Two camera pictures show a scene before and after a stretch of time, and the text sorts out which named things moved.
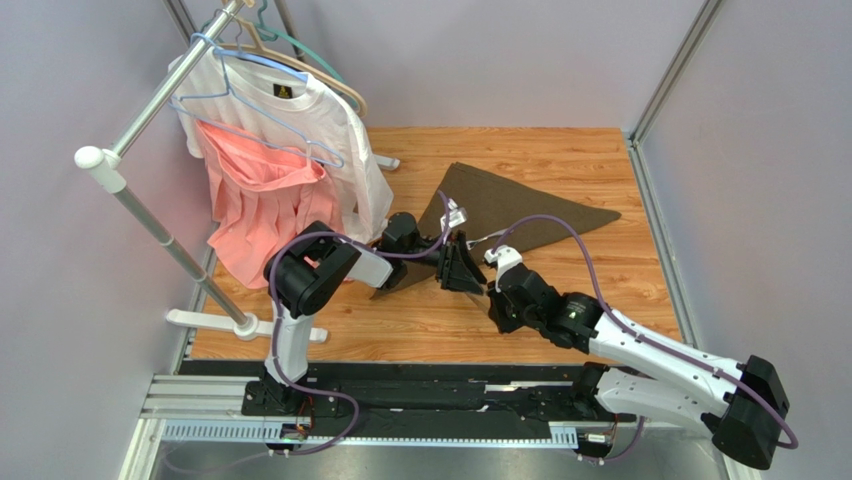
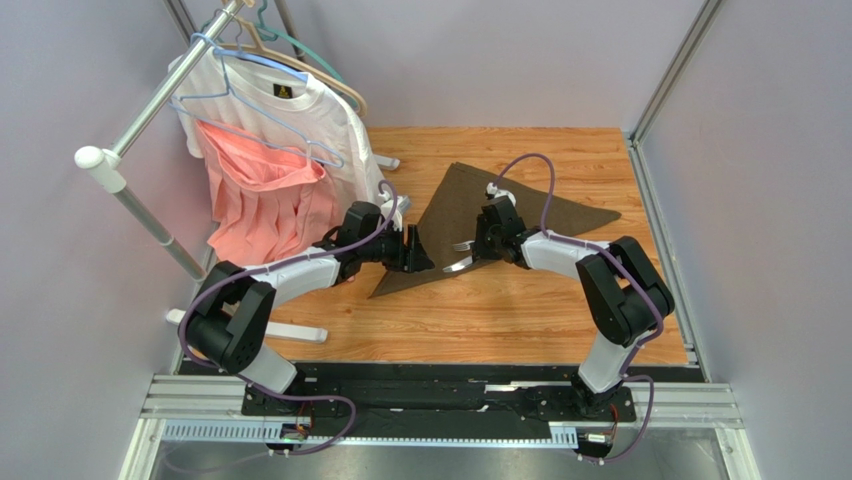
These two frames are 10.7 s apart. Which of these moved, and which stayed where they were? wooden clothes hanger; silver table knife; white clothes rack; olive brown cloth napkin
Moved: silver table knife
Stayed: white clothes rack; olive brown cloth napkin; wooden clothes hanger
